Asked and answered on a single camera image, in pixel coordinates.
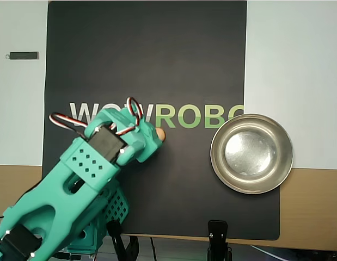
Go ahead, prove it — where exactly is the teal gripper, black servo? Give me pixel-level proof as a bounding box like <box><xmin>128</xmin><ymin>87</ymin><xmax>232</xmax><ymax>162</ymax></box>
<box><xmin>136</xmin><ymin>121</ymin><xmax>162</xmax><ymax>163</ymax></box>

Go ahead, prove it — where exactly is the teal robot arm with base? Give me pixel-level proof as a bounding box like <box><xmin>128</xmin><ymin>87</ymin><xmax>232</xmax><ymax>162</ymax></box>
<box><xmin>0</xmin><ymin>107</ymin><xmax>147</xmax><ymax>261</ymax></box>

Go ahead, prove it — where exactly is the metal bowl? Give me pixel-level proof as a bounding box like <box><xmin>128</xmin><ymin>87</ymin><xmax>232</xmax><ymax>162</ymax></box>
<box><xmin>210</xmin><ymin>113</ymin><xmax>294</xmax><ymax>195</ymax></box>

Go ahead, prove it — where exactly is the black mat with WOWROBO print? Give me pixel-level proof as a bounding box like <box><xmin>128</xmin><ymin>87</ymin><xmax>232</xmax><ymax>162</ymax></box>
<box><xmin>39</xmin><ymin>1</ymin><xmax>281</xmax><ymax>241</ymax></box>

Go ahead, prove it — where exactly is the black table clamp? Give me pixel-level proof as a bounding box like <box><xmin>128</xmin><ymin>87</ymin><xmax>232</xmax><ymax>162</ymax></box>
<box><xmin>107</xmin><ymin>219</ymin><xmax>142</xmax><ymax>261</ymax></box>

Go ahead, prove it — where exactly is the black USB stick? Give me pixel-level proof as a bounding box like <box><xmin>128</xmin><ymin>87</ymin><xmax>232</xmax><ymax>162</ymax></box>
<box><xmin>5</xmin><ymin>51</ymin><xmax>40</xmax><ymax>61</ymax></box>

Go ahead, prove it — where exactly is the white paper sheet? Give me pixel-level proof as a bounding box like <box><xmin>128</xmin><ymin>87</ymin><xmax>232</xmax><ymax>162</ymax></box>
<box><xmin>0</xmin><ymin>0</ymin><xmax>337</xmax><ymax>171</ymax></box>

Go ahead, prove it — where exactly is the thin black hanging cable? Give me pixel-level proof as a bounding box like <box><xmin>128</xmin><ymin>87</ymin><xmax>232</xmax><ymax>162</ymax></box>
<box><xmin>149</xmin><ymin>237</ymin><xmax>158</xmax><ymax>261</ymax></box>

